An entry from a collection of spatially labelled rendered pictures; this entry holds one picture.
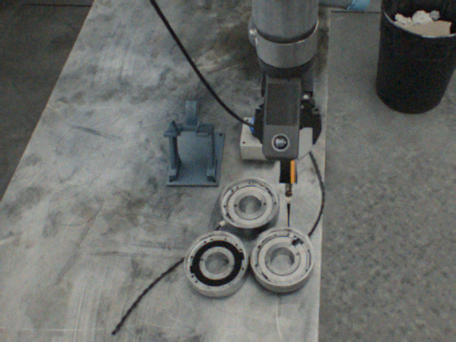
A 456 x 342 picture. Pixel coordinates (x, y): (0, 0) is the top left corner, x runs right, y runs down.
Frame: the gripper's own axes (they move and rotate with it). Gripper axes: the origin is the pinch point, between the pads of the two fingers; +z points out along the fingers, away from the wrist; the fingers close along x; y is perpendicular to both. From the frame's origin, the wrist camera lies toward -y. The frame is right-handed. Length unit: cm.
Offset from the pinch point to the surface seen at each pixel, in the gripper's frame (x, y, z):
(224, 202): 11.6, 0.2, 13.8
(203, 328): 13.3, -21.1, 16.7
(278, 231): 1.9, -5.5, 13.7
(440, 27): -51, 103, 62
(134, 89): 34.4, 30.4, 16.8
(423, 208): -45, 49, 97
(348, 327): -17, 6, 97
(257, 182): 5.9, 4.4, 13.8
